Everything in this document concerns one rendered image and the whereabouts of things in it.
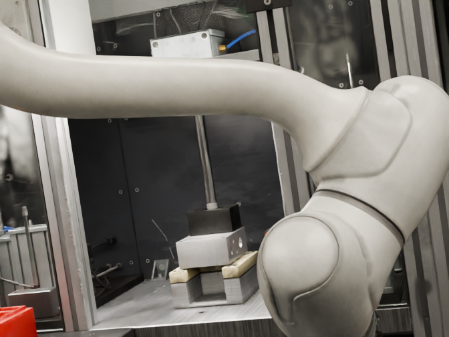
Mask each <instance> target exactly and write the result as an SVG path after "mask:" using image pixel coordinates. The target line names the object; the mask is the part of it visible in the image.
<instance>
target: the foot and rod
mask: <svg viewBox="0 0 449 337"><path fill-rule="evenodd" d="M194 123H195V128H196V137H197V143H198V151H199V156H200V165H201V169H202V178H203V183H204V191H205V197H206V206H207V207H205V208H199V209H195V210H193V211H190V212H188V213H186V216H187V221H188V230H189V235H190V237H192V236H199V235H211V234H217V233H230V232H233V231H235V230H237V229H238V228H240V227H241V218H240V213H239V204H233V205H222V206H217V201H216V192H215V187H214V179H213V173H212V165H211V159H210V151H209V146H208V137H207V132H206V124H205V119H204V115H201V116H194Z"/></svg>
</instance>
